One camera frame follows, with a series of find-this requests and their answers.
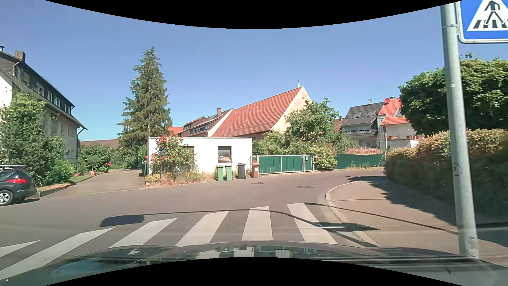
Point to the brown wheelie bin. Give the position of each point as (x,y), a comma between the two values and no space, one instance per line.
(255,169)

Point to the large red-roofed building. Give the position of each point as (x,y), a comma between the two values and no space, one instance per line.
(258,115)

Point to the black wheelie bin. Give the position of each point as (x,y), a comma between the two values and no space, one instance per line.
(241,170)

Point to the small white flat-roofed building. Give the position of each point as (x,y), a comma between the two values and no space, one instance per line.
(222,153)

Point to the green slatted gate fence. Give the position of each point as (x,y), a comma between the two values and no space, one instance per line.
(281,163)

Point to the green wheelie bin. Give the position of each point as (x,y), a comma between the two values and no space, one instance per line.
(220,173)
(228,172)

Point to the brown-roofed house with chimney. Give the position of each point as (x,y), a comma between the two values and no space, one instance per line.
(204,125)

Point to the green bushy tree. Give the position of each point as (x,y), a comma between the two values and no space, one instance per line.
(313,127)

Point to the grey asphalt road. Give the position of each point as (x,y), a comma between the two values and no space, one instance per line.
(222,196)

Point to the round flowering bush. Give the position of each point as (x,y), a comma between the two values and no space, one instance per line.
(324,158)

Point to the red flowering rose bush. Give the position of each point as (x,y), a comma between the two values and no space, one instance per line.
(170,155)

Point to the road markings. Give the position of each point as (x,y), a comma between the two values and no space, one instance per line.
(204,228)

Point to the green mesh fence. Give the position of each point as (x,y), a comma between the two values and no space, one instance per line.
(359,160)

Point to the grey-roofed house with dormers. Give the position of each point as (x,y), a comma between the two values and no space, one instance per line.
(363,123)

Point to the car's own bonnet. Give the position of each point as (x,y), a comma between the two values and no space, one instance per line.
(254,254)

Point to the tall dark conifer tree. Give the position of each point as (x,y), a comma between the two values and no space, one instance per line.
(146,103)

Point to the white house with red roof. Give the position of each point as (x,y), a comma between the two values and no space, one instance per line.
(397,123)

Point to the green garden shrubs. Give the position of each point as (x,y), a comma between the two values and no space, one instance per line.
(97,157)

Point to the grey paved pavement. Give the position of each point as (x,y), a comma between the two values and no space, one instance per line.
(397,214)

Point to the trimmed green hedge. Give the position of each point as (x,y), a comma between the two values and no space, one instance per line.
(428,163)

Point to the white house with dark roof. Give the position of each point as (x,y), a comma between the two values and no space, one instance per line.
(59,119)

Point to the blue pedestrian crossing sign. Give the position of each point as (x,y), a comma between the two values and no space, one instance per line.
(456,119)

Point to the large green bush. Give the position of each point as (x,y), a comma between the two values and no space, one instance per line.
(23,139)

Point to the large round green tree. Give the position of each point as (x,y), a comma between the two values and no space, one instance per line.
(484,95)

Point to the dark grey car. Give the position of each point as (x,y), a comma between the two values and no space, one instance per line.
(14,184)

